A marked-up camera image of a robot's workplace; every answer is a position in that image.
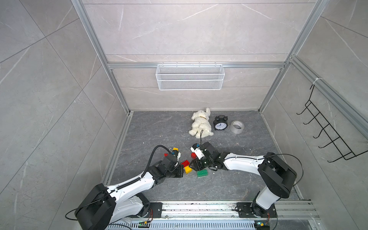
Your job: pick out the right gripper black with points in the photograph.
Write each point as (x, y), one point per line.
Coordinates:
(196, 164)

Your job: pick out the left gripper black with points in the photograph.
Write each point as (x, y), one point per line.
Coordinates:
(180, 170)

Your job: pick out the dark green long lego brick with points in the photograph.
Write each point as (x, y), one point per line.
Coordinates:
(202, 173)

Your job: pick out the yellow square lego brick bottom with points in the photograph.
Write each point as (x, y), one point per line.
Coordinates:
(187, 169)

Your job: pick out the red square lego brick bottom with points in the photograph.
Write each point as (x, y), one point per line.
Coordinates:
(185, 163)

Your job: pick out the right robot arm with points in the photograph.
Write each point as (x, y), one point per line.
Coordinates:
(279, 177)

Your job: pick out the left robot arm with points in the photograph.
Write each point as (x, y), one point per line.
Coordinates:
(105, 205)

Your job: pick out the white plush dog toy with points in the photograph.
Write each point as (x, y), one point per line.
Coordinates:
(201, 126)

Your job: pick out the black alarm clock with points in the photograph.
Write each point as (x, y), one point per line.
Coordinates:
(220, 122)

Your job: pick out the clear tape roll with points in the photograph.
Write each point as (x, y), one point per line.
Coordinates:
(237, 127)

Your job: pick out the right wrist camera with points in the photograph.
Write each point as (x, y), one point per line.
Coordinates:
(205, 150)

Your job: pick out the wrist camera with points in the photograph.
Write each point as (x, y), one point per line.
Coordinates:
(205, 150)
(175, 153)

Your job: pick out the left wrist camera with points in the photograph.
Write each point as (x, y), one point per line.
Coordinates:
(175, 153)

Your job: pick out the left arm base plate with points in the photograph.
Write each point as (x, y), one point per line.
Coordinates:
(152, 210)

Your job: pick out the aluminium mounting rail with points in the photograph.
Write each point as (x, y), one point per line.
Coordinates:
(288, 210)

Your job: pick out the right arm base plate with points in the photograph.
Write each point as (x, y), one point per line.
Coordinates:
(244, 210)

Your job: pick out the white wire mesh basket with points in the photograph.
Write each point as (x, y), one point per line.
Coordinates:
(175, 77)

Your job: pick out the black wire hook rack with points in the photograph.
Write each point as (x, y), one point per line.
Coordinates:
(328, 130)

